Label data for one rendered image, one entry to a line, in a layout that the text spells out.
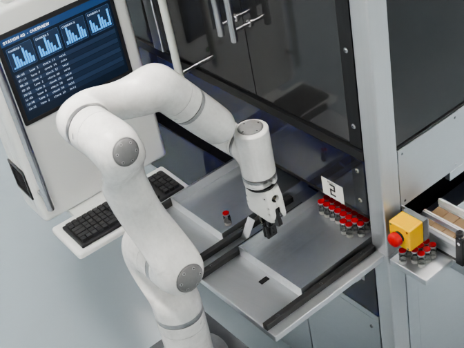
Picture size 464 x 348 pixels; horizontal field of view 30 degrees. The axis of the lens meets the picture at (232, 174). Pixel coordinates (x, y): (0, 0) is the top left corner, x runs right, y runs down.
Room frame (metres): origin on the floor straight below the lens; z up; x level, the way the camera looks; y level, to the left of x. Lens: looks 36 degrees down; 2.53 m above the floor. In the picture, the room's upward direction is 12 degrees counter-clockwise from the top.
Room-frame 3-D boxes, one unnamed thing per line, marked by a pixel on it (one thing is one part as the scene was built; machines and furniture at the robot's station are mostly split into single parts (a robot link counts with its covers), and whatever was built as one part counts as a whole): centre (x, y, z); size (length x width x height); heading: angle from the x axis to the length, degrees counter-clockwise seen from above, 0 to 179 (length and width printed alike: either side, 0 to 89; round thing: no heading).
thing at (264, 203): (1.69, -0.06, 1.21); 0.10 x 0.08 x 0.11; 32
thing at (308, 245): (1.85, -0.19, 0.90); 0.34 x 0.26 x 0.04; 122
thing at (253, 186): (1.68, -0.07, 1.27); 0.09 x 0.08 x 0.03; 32
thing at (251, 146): (1.69, -0.06, 1.35); 0.09 x 0.08 x 0.13; 32
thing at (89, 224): (2.29, 0.37, 0.82); 0.40 x 0.14 x 0.02; 120
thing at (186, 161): (2.62, 0.18, 0.73); 1.98 x 0.01 x 0.25; 32
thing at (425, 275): (1.71, -0.47, 0.87); 0.14 x 0.13 x 0.02; 122
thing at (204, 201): (2.14, -0.01, 0.90); 0.34 x 0.26 x 0.04; 122
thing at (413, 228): (1.70, -0.42, 0.99); 0.08 x 0.07 x 0.07; 122
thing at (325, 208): (1.91, -0.28, 0.90); 0.18 x 0.02 x 0.05; 32
